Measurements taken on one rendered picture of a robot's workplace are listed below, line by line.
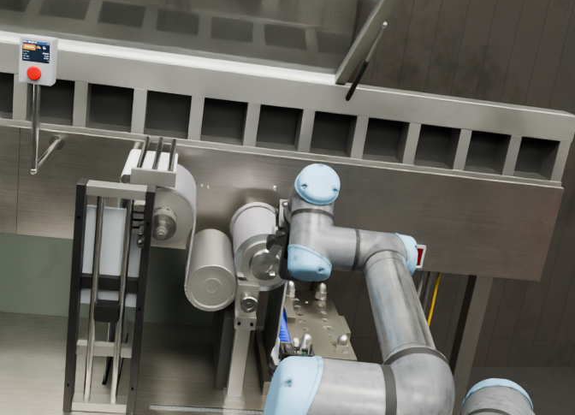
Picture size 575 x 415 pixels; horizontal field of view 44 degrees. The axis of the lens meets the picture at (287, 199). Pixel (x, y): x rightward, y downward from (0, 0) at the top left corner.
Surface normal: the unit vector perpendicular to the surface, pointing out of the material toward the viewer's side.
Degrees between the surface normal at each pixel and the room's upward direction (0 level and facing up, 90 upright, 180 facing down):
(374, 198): 90
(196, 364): 0
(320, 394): 44
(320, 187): 50
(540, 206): 90
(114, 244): 90
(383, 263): 27
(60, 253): 90
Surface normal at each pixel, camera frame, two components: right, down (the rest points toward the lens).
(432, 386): 0.53, -0.63
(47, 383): 0.14, -0.95
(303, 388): 0.10, -0.58
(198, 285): 0.12, 0.29
